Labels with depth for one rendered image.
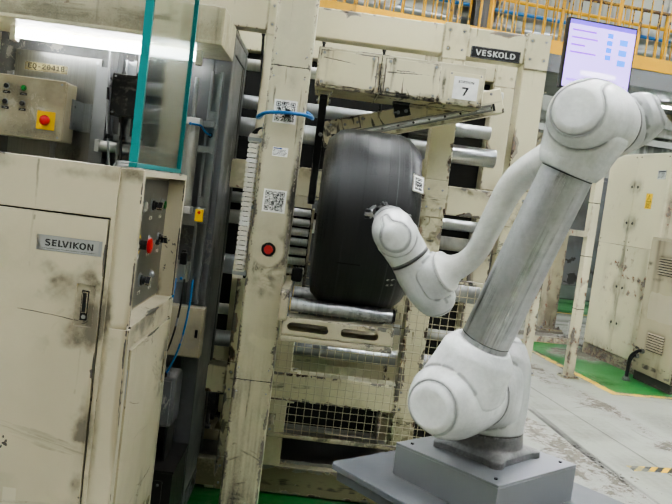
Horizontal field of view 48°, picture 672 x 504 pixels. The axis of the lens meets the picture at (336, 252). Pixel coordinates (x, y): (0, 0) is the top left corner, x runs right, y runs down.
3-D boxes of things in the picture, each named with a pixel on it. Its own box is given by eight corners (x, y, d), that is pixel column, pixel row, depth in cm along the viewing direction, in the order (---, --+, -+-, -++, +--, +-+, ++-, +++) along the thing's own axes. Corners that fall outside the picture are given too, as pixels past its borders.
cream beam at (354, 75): (314, 86, 268) (319, 45, 267) (314, 95, 293) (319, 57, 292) (482, 109, 270) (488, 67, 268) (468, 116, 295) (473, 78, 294)
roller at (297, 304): (288, 293, 242) (288, 301, 246) (287, 304, 239) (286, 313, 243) (396, 306, 243) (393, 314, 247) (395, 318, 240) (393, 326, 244)
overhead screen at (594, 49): (559, 86, 592) (569, 16, 588) (556, 87, 597) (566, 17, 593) (627, 98, 604) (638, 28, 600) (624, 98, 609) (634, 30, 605)
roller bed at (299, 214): (253, 280, 286) (262, 203, 284) (256, 276, 301) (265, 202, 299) (305, 287, 287) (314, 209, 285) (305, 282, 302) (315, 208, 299)
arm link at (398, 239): (362, 219, 188) (388, 263, 191) (364, 231, 173) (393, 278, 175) (399, 197, 187) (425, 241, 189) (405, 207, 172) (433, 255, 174)
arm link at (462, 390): (491, 445, 161) (445, 468, 143) (430, 403, 169) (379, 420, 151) (664, 105, 142) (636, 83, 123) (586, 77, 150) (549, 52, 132)
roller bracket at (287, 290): (277, 320, 237) (280, 289, 236) (283, 301, 276) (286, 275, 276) (287, 321, 237) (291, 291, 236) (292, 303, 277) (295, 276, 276)
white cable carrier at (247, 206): (232, 277, 248) (249, 133, 244) (233, 276, 253) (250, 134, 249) (245, 279, 248) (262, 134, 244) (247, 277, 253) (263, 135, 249)
